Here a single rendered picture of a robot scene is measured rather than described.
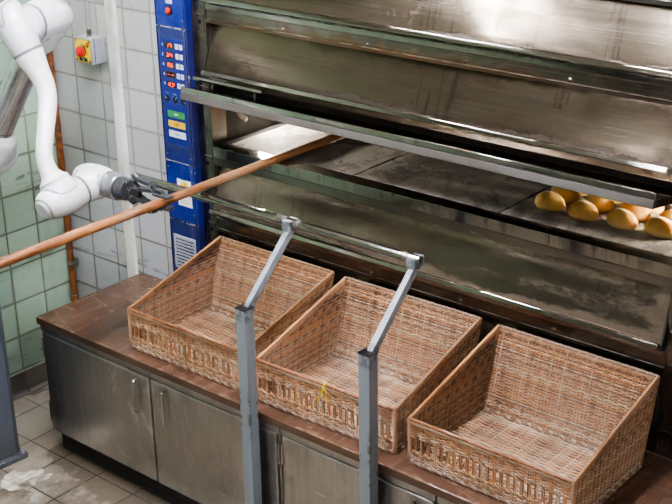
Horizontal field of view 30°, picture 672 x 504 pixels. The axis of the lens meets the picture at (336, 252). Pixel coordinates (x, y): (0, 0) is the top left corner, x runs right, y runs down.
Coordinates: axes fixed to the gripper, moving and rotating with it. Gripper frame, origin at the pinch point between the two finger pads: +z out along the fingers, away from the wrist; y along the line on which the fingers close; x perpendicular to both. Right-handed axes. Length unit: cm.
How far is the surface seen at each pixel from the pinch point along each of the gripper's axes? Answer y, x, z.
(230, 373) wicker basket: 60, -9, 16
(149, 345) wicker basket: 57, -3, -16
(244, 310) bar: 23.9, 6.8, 40.9
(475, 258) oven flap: 16, -54, 83
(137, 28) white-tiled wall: -37, -52, -67
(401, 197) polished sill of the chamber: 2, -53, 55
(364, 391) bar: 36, 7, 87
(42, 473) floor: 119, 15, -63
